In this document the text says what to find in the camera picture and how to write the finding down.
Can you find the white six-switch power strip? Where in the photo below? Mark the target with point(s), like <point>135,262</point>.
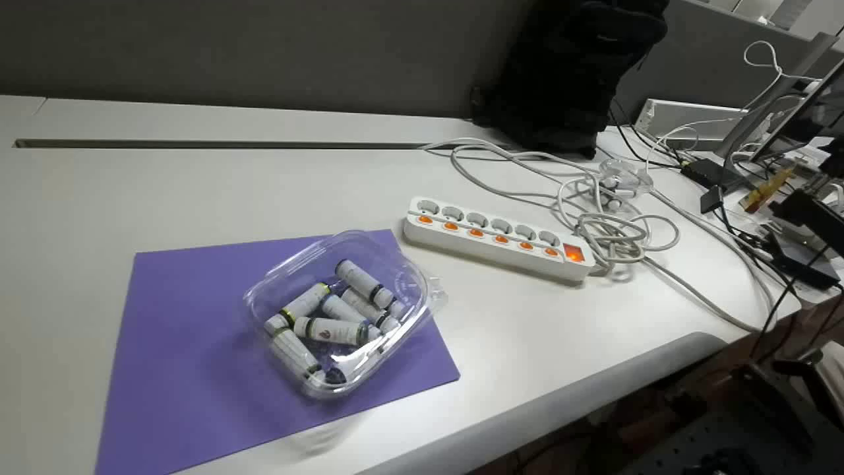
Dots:
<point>516,250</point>

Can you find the clear plastic clamshell container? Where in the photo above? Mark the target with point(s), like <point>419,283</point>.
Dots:
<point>399,285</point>

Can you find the short white cylindrical battery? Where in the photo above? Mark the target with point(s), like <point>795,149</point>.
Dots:
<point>274,322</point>

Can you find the purple rectangular mat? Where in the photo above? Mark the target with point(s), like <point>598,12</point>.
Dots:
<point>188,352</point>

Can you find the black power adapter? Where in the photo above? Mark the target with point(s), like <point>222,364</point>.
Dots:
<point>708,171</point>

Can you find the silver rectangular box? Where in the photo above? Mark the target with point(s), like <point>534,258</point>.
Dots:
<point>689,120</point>

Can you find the yellow brown tool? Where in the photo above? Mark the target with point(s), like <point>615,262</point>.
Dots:
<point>767,187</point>

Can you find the flat black device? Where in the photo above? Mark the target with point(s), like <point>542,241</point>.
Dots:
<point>795,258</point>

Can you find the silver metal stand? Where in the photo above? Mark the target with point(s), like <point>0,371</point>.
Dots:
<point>772,105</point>

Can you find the black boxy device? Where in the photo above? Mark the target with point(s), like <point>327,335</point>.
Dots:
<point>813,215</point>

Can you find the black stand under table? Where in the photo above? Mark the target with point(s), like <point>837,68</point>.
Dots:
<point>792,397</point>

